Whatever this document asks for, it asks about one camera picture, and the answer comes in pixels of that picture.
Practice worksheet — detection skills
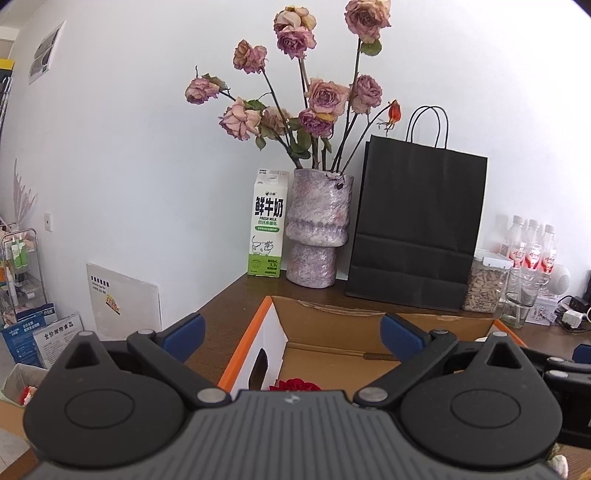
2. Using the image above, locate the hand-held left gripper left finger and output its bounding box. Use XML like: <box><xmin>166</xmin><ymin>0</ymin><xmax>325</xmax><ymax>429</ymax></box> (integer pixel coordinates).
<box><xmin>60</xmin><ymin>312</ymin><xmax>232</xmax><ymax>409</ymax></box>

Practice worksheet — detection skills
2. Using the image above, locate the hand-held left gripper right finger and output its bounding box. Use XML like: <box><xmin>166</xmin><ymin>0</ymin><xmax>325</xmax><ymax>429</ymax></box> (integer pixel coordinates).
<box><xmin>353</xmin><ymin>313</ymin><xmax>537</xmax><ymax>409</ymax></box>

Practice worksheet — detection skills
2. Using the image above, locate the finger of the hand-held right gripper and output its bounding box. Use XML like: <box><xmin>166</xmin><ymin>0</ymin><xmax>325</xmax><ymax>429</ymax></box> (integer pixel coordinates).
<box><xmin>526</xmin><ymin>342</ymin><xmax>591</xmax><ymax>376</ymax></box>

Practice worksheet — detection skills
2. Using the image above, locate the orange-edged cardboard box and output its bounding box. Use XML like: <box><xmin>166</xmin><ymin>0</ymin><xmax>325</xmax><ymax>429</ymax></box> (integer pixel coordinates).
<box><xmin>217</xmin><ymin>295</ymin><xmax>528</xmax><ymax>393</ymax></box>

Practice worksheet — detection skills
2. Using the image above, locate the white power adapter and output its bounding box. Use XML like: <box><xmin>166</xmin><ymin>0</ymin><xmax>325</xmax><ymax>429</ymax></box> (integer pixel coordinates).
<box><xmin>556</xmin><ymin>295</ymin><xmax>591</xmax><ymax>331</ymax></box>

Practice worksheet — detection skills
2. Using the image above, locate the white printed tin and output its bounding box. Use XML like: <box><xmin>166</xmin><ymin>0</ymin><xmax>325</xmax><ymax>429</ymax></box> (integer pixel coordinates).
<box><xmin>523</xmin><ymin>292</ymin><xmax>562</xmax><ymax>326</ymax></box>

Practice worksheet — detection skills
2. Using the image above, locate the white board with print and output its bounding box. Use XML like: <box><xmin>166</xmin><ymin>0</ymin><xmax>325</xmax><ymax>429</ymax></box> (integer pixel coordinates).
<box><xmin>86</xmin><ymin>263</ymin><xmax>163</xmax><ymax>340</ymax></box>

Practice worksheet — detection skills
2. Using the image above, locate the clear drinking glass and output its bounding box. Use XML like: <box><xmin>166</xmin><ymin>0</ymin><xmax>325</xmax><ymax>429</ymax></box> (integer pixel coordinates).
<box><xmin>500</xmin><ymin>295</ymin><xmax>533</xmax><ymax>329</ymax></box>
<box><xmin>507</xmin><ymin>268</ymin><xmax>544</xmax><ymax>308</ymax></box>

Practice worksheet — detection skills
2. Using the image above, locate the white round speaker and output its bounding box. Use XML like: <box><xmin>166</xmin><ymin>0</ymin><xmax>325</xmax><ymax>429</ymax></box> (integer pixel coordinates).
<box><xmin>547</xmin><ymin>263</ymin><xmax>572</xmax><ymax>295</ymax></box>

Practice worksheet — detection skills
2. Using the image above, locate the clear jar of seeds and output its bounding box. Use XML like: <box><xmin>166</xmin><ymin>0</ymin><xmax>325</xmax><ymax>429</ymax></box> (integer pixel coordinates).
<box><xmin>462</xmin><ymin>249</ymin><xmax>513</xmax><ymax>315</ymax></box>

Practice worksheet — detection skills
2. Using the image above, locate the red-label water bottle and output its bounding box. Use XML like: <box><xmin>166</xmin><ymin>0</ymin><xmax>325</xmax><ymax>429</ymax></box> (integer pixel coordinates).
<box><xmin>523</xmin><ymin>219</ymin><xmax>544</xmax><ymax>271</ymax></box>
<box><xmin>537</xmin><ymin>224</ymin><xmax>558</xmax><ymax>274</ymax></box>
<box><xmin>505</xmin><ymin>215</ymin><xmax>528</xmax><ymax>269</ymax></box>

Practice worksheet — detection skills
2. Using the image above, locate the red artificial flower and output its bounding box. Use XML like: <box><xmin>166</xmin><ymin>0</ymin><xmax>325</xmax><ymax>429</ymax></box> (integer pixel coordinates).
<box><xmin>269</xmin><ymin>378</ymin><xmax>322</xmax><ymax>392</ymax></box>

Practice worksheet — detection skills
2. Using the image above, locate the black paper bag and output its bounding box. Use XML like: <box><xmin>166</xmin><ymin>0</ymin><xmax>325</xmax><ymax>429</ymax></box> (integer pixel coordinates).
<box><xmin>345</xmin><ymin>106</ymin><xmax>489</xmax><ymax>313</ymax></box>

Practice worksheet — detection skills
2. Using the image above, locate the white blue pet food bag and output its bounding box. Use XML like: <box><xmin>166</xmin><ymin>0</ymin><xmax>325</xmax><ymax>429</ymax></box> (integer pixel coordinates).
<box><xmin>32</xmin><ymin>312</ymin><xmax>84</xmax><ymax>370</ymax></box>

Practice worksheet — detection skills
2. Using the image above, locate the white green milk carton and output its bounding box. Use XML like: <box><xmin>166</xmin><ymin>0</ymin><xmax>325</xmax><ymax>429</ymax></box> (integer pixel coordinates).
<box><xmin>247</xmin><ymin>168</ymin><xmax>290</xmax><ymax>278</ymax></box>

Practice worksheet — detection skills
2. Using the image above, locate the mottled purple vase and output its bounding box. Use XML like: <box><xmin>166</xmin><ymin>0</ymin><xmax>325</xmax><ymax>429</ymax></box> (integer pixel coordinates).
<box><xmin>285</xmin><ymin>168</ymin><xmax>355</xmax><ymax>288</ymax></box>

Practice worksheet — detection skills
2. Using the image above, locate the open carton with scraps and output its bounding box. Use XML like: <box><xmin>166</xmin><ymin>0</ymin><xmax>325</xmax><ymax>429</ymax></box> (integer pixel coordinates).
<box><xmin>0</xmin><ymin>362</ymin><xmax>49</xmax><ymax>408</ymax></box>

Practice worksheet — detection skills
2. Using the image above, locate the pink dried pampas grass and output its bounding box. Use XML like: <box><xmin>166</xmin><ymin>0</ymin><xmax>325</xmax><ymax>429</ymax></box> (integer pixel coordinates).
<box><xmin>11</xmin><ymin>159</ymin><xmax>38</xmax><ymax>228</ymax></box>

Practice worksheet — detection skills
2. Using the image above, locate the dried pink rose bouquet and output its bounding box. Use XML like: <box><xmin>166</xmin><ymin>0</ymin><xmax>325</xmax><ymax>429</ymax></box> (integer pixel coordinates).
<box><xmin>185</xmin><ymin>0</ymin><xmax>405</xmax><ymax>180</ymax></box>

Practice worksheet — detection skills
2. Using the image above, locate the metal wire rack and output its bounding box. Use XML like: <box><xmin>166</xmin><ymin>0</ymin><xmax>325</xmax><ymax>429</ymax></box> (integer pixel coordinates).
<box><xmin>0</xmin><ymin>228</ymin><xmax>45</xmax><ymax>325</ymax></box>

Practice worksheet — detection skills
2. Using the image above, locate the grey wall poster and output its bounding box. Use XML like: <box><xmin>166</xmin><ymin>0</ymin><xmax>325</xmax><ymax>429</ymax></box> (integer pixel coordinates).
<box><xmin>28</xmin><ymin>20</ymin><xmax>67</xmax><ymax>86</ymax></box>

